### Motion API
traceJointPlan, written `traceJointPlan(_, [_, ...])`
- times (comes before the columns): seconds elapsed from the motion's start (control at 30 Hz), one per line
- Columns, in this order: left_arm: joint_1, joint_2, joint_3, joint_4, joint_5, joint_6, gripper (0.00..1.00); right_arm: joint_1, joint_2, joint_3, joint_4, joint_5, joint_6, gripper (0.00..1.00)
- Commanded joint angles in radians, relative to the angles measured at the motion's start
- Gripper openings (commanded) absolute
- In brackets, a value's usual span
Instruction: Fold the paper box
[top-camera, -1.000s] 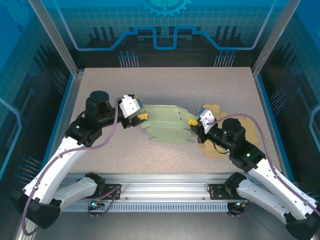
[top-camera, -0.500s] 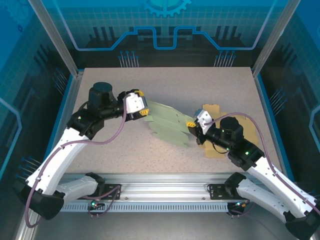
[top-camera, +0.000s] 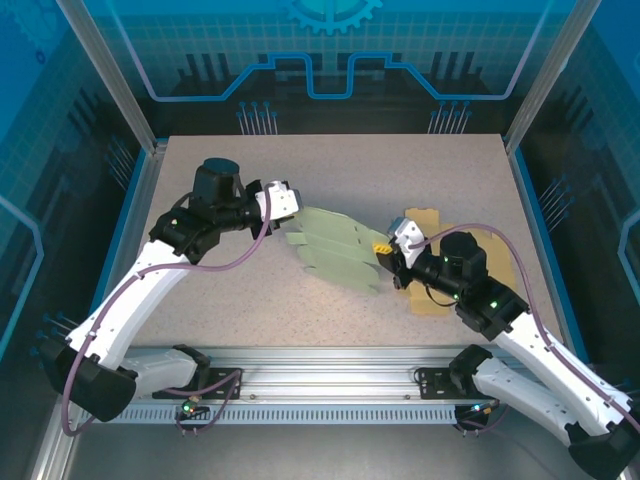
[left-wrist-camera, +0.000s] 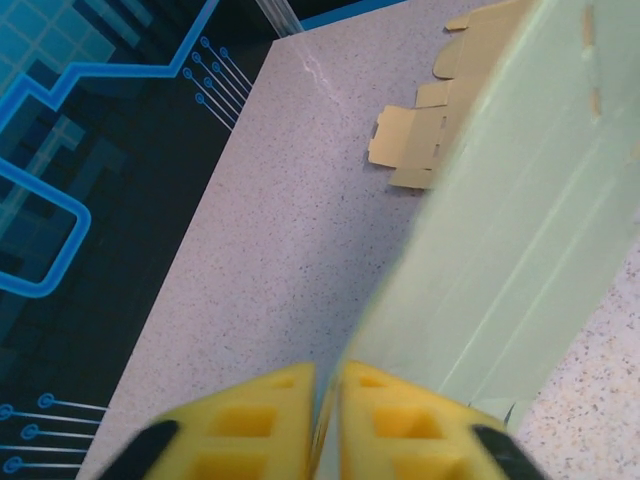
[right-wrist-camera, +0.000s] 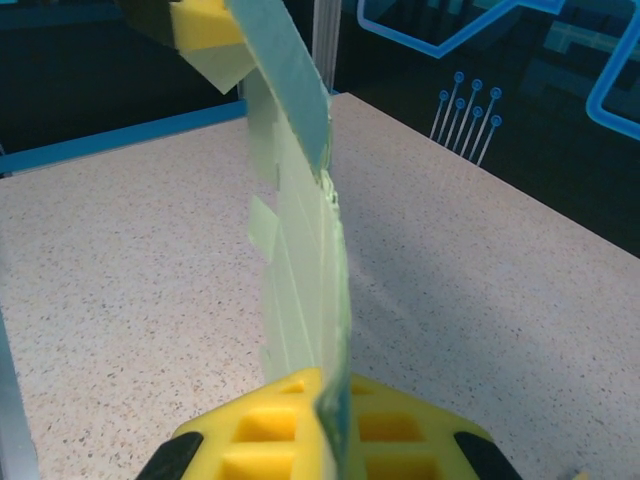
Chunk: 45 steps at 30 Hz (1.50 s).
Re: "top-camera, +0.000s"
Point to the yellow paper box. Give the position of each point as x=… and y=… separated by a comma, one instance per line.
x=497, y=250

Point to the green paper box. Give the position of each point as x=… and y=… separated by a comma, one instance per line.
x=335, y=250

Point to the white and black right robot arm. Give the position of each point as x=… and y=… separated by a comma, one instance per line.
x=540, y=360

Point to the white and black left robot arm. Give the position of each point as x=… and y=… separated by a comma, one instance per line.
x=125, y=295

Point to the blue side trim strip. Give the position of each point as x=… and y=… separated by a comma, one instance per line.
x=127, y=220
x=537, y=225

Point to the small connector with green light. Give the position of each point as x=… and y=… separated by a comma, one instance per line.
x=189, y=407
x=475, y=410

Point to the aluminium mounting rail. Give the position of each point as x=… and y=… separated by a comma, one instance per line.
x=325, y=370

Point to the aluminium frame post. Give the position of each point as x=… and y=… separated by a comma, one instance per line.
x=115, y=75
x=545, y=75

